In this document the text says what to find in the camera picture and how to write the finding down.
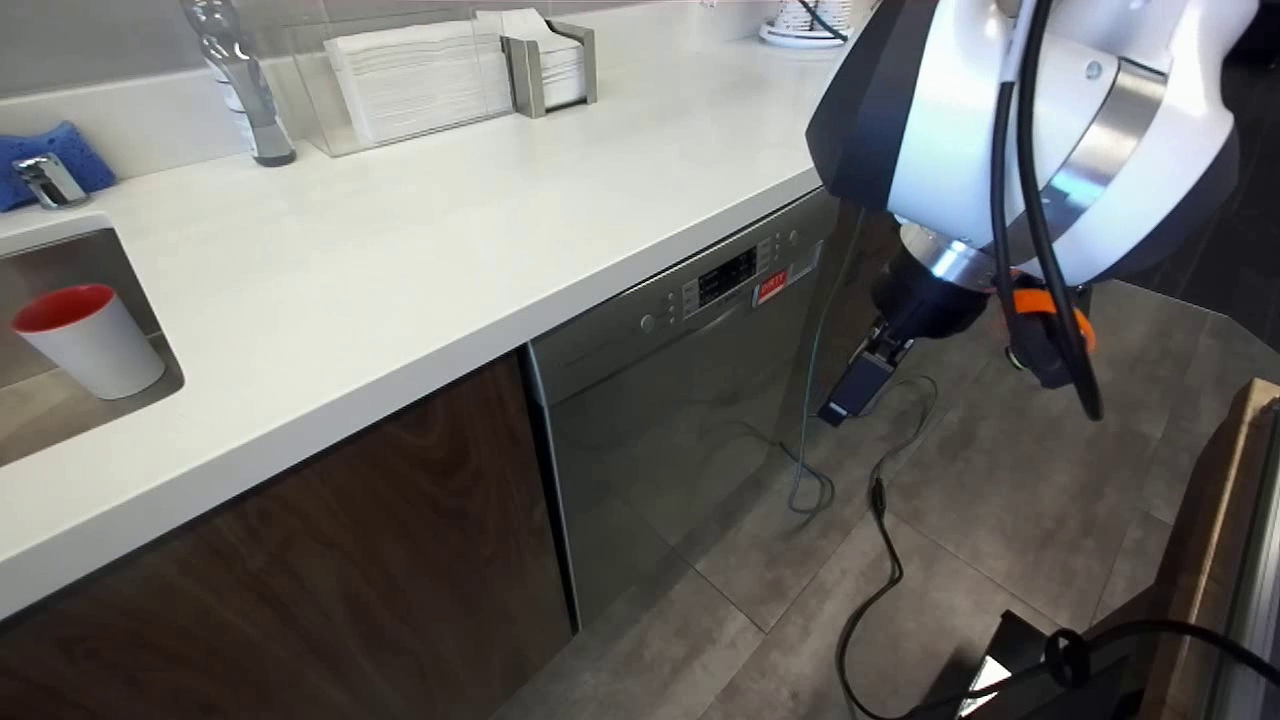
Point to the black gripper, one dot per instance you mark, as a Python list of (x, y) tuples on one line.
[(932, 305)]

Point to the red sticker on dishwasher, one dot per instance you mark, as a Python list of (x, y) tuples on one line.
[(772, 284)]

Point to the stainless steel dishwasher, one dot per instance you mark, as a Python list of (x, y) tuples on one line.
[(667, 440)]

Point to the black device with white label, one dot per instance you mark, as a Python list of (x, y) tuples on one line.
[(1022, 632)]

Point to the white round appliance base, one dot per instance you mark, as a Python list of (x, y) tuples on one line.
[(800, 35)]

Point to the wooden robot cart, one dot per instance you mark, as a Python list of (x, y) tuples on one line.
[(1202, 572)]

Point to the white napkins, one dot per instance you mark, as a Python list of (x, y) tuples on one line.
[(563, 72)]

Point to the grey napkin holder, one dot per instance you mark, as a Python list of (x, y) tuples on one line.
[(522, 79)]

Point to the white dish rack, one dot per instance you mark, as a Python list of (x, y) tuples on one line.
[(415, 83)]

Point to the dark wood sink cabinet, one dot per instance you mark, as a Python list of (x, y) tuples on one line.
[(332, 572)]

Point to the white cup red inside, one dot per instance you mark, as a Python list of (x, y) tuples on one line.
[(102, 354)]

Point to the steel undermount sink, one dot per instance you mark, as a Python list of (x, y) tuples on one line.
[(55, 427)]

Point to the chrome faucet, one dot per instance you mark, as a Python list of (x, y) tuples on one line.
[(51, 182)]

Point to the black wrist camera orange mount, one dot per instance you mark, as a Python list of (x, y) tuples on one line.
[(1046, 305)]

